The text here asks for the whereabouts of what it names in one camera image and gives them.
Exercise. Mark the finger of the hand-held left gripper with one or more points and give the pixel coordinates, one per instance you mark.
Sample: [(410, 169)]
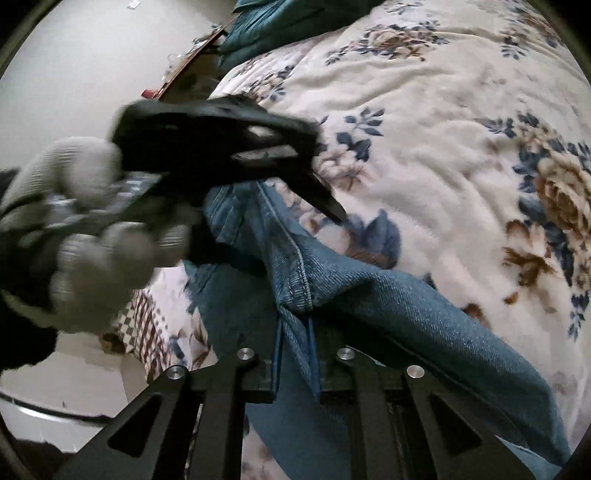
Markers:
[(203, 249), (295, 138)]

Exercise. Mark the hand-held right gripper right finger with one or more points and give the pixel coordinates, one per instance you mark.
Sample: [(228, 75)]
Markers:
[(314, 364)]

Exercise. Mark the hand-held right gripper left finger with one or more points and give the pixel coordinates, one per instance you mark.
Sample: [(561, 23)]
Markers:
[(277, 364)]

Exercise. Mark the blue denim pants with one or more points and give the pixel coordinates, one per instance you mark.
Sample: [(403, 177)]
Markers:
[(369, 314)]

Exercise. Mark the person's left hand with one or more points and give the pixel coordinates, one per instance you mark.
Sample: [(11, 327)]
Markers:
[(78, 170)]

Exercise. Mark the small red object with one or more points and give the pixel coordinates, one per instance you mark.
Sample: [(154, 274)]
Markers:
[(150, 93)]

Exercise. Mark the checkered bed sheet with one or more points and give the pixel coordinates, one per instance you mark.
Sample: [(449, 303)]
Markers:
[(147, 323)]

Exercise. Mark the wooden headboard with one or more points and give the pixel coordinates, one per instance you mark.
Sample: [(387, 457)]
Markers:
[(194, 60)]

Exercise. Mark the teal pillow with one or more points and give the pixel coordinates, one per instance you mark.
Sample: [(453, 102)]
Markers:
[(277, 23)]

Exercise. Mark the white floral blanket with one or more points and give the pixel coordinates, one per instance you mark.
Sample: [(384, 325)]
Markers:
[(438, 138)]

